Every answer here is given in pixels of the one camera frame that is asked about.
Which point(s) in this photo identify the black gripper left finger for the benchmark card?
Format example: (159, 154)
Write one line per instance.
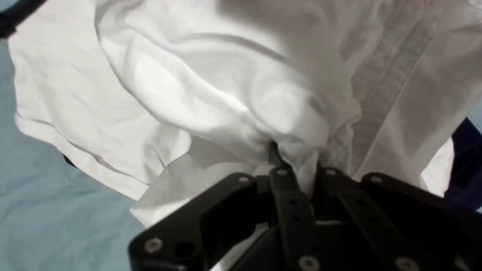
(287, 201)

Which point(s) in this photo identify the navy blue garment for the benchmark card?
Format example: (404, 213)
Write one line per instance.
(468, 166)

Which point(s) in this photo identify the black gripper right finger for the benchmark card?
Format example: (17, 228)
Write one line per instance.
(382, 211)

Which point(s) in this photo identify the white shirt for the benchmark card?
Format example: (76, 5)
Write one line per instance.
(227, 85)

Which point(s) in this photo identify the bed with blue sheet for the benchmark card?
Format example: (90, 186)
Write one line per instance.
(55, 216)

